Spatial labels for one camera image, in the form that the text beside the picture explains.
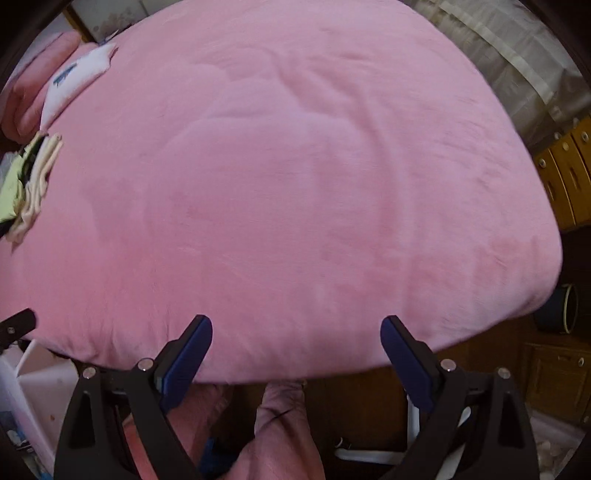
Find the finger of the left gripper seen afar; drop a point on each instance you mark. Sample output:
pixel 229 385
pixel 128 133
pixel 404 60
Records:
pixel 16 327

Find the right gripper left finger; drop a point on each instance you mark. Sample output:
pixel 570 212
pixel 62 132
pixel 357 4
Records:
pixel 92 442

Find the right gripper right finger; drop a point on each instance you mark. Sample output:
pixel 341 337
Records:
pixel 480 414

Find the light green black hoodie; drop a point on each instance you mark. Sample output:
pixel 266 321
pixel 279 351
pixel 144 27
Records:
pixel 23 167

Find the white plastic storage box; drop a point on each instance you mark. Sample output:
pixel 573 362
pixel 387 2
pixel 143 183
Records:
pixel 36 387

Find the folded cream garment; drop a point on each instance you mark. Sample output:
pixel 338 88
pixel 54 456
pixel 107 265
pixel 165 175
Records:
pixel 35 194

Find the pink trouser legs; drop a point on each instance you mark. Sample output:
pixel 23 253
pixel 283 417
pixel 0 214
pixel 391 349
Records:
pixel 247 431

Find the pink folded quilt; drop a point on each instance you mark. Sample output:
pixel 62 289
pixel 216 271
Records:
pixel 23 97

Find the white pillow blue print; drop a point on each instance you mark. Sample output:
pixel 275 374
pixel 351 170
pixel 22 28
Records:
pixel 88 63

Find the brown wooden drawer cabinet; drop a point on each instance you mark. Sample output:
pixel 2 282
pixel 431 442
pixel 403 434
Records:
pixel 564 169

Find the pink bed blanket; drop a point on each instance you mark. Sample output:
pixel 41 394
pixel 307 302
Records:
pixel 294 170

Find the cream ruffled curtain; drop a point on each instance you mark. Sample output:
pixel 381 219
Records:
pixel 524 63

